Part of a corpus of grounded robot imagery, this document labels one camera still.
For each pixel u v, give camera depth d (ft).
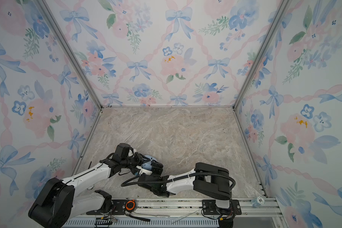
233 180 1.46
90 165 2.90
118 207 2.42
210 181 1.63
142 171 2.36
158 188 2.05
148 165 2.62
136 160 2.50
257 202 2.34
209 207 2.42
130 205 2.37
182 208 2.48
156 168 2.43
